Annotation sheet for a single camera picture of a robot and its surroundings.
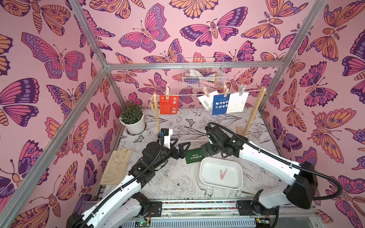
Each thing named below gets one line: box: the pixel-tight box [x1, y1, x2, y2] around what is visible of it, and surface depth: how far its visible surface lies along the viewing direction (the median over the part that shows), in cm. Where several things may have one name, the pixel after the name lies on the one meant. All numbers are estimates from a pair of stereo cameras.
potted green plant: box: [118, 102, 146, 135], surface depth 97 cm
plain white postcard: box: [226, 92, 250, 114], surface depth 74 cm
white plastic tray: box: [199, 157, 244, 191], surface depth 86 cm
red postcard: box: [159, 95, 180, 115], surface depth 73 cm
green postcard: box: [185, 147, 206, 164], surface depth 94 cm
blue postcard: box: [211, 93, 231, 115], surface depth 74 cm
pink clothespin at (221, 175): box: [219, 168, 228, 181], surface depth 87 cm
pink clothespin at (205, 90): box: [202, 86, 211, 98], surface depth 67 cm
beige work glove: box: [99, 147, 133, 186], surface depth 93 cm
